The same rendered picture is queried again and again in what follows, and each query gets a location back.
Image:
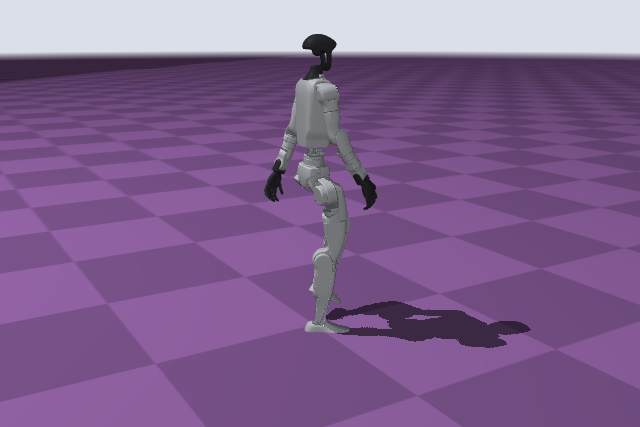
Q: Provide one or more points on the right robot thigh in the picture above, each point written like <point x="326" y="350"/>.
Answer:
<point x="334" y="216"/>

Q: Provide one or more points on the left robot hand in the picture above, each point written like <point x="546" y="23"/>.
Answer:
<point x="274" y="181"/>

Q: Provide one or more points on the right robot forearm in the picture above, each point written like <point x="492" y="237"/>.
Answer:
<point x="345" y="151"/>

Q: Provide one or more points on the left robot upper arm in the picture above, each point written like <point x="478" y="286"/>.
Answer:
<point x="292" y="124"/>

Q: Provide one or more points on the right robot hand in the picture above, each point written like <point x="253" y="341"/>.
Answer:
<point x="368" y="189"/>

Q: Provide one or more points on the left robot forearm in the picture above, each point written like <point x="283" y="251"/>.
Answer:
<point x="287" y="149"/>

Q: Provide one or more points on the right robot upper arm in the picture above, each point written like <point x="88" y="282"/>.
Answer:
<point x="328" y="96"/>

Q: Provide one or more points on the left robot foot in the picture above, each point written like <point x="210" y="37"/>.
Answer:
<point x="333" y="298"/>

